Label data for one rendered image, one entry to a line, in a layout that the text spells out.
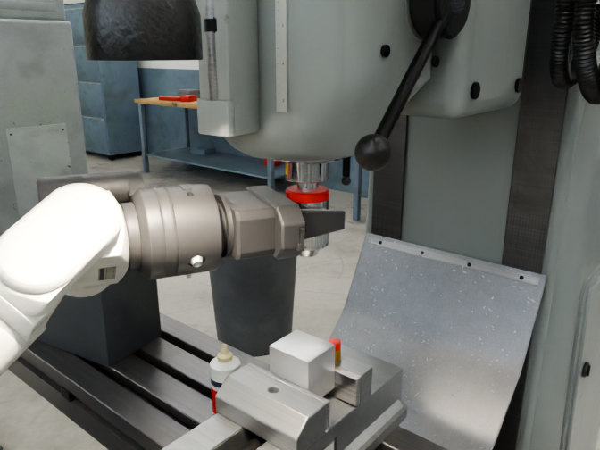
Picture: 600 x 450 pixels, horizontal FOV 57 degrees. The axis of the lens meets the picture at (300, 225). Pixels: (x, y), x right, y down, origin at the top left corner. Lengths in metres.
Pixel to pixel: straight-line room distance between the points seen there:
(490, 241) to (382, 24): 0.50
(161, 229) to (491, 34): 0.40
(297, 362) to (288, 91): 0.32
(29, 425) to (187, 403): 1.75
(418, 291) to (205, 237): 0.51
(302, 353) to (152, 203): 0.26
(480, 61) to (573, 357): 0.55
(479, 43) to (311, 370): 0.40
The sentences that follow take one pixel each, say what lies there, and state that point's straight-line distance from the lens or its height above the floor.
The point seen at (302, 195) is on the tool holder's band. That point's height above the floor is 1.27.
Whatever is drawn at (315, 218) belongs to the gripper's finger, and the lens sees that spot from 0.57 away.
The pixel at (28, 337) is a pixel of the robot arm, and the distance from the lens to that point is 0.50.
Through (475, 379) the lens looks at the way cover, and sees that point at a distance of 0.90.
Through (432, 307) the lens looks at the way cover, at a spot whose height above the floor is 1.01.
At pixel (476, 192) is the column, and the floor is 1.20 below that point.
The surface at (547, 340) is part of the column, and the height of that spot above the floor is 0.98.
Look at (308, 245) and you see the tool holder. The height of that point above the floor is 1.21.
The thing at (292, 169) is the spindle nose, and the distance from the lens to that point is 0.57.
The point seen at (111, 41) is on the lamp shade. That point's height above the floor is 1.41.
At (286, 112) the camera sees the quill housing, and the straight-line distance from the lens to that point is 0.48.
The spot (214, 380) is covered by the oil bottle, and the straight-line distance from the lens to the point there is 0.76.
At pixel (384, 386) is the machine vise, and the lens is 0.75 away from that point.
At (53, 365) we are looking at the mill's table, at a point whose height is 0.93.
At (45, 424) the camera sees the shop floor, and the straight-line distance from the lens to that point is 2.53.
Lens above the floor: 1.41
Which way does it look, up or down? 17 degrees down
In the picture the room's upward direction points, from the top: straight up
